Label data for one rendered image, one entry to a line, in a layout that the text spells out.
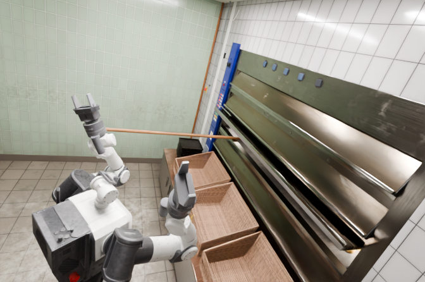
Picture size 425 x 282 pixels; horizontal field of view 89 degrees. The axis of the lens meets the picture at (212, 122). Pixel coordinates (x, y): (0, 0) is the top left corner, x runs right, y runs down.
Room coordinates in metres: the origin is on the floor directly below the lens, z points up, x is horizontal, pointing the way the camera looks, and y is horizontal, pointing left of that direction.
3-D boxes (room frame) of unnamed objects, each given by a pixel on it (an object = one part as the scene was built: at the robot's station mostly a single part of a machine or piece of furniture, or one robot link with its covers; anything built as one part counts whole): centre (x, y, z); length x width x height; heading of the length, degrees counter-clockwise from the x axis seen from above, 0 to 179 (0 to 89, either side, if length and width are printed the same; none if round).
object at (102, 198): (0.68, 0.35, 1.46); 0.10 x 0.07 x 0.09; 57
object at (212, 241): (1.53, -0.26, 0.72); 0.56 x 0.49 x 0.28; 24
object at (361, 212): (1.66, -0.49, 1.54); 1.79 x 0.11 x 0.19; 25
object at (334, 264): (1.67, -0.51, 1.16); 1.80 x 0.06 x 0.04; 25
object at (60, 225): (0.63, 0.39, 1.26); 0.34 x 0.30 x 0.36; 57
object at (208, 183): (2.07, -0.01, 0.72); 0.56 x 0.49 x 0.28; 26
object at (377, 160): (1.66, -0.49, 1.80); 1.79 x 0.11 x 0.19; 25
